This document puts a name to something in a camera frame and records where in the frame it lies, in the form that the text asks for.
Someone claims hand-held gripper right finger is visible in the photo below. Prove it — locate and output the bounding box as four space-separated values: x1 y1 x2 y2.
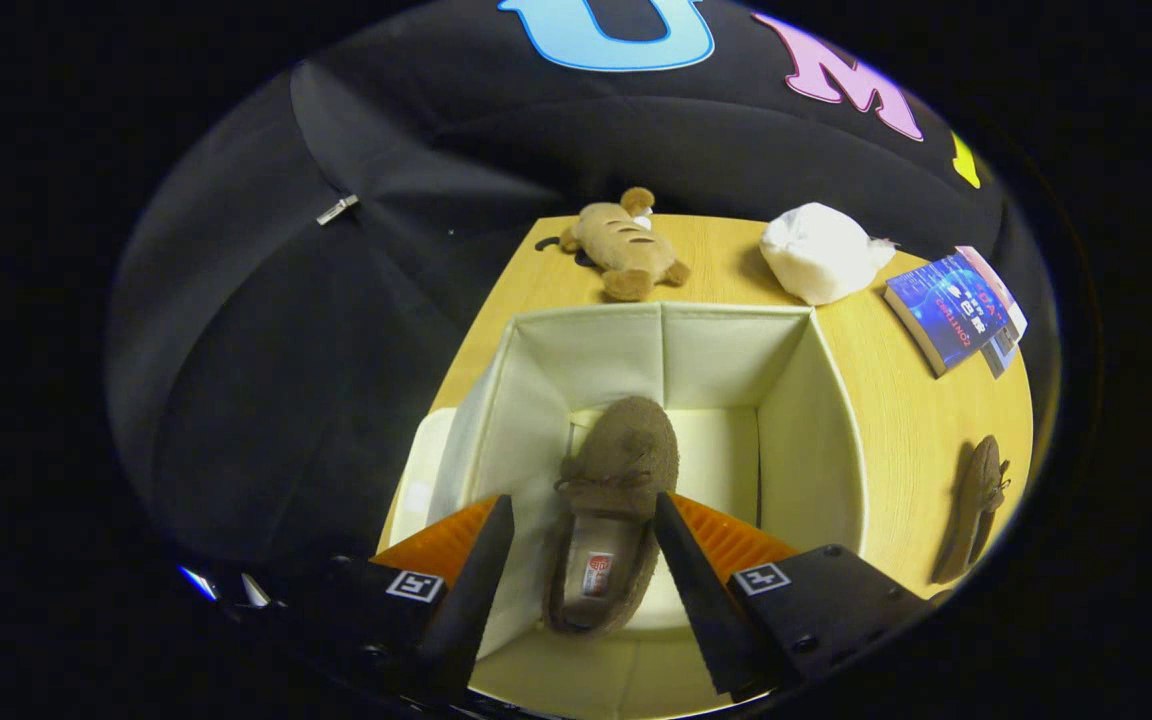
653 491 937 701

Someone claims white plush toy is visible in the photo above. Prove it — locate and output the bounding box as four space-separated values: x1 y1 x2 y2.
759 203 899 306

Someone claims blue book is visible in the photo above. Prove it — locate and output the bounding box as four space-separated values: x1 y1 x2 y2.
884 252 1012 379

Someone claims black backdrop cloth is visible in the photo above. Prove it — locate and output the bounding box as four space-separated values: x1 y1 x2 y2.
106 0 1057 601

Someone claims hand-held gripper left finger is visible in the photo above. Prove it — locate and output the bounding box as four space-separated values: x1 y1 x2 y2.
331 493 517 701

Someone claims pink book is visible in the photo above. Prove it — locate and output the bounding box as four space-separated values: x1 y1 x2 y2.
954 245 1029 346

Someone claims grey fabric storage box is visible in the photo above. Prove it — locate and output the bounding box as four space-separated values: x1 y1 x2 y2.
391 302 869 719

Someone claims grey book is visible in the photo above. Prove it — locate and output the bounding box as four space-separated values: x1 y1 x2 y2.
981 325 1023 379

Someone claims brown plush toy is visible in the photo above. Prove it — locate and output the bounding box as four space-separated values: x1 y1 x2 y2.
536 187 692 303

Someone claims brown suede shoe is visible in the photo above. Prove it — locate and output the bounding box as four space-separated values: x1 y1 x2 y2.
931 435 1012 586
541 396 681 638

